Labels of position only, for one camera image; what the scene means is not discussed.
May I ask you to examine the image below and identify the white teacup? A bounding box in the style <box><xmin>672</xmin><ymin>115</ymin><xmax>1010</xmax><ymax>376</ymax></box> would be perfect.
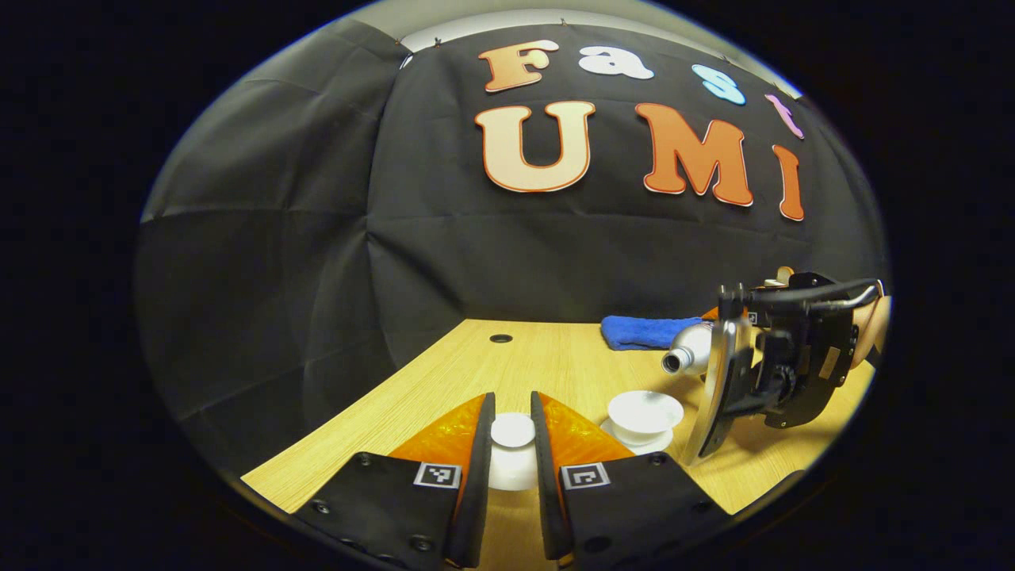
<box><xmin>607</xmin><ymin>389</ymin><xmax>685</xmax><ymax>446</ymax></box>

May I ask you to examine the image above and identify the blue towel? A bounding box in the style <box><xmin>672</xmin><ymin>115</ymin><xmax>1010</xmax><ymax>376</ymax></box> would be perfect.
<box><xmin>600</xmin><ymin>315</ymin><xmax>704</xmax><ymax>352</ymax></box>

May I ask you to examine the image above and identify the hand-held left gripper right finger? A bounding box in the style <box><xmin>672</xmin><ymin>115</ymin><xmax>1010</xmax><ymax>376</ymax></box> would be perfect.
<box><xmin>529</xmin><ymin>391</ymin><xmax>731</xmax><ymax>569</ymax></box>

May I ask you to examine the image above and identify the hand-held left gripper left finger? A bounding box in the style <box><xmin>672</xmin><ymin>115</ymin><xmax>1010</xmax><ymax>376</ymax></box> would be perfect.
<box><xmin>293</xmin><ymin>393</ymin><xmax>497</xmax><ymax>570</ymax></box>

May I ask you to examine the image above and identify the white teacup lid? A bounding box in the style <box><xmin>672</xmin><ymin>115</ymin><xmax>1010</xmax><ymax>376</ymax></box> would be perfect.
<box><xmin>486</xmin><ymin>412</ymin><xmax>541</xmax><ymax>492</ymax></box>

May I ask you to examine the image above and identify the silver water bottle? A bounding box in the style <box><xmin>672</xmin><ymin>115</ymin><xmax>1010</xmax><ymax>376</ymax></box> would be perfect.
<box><xmin>661</xmin><ymin>320</ymin><xmax>715</xmax><ymax>378</ymax></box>

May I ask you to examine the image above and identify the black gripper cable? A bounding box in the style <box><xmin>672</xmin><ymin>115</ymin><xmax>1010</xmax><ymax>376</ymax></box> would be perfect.
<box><xmin>744</xmin><ymin>278</ymin><xmax>883</xmax><ymax>312</ymax></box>

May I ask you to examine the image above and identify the white saucer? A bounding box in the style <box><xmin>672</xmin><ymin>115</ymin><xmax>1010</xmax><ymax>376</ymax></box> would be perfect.
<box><xmin>599</xmin><ymin>419</ymin><xmax>676</xmax><ymax>458</ymax></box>

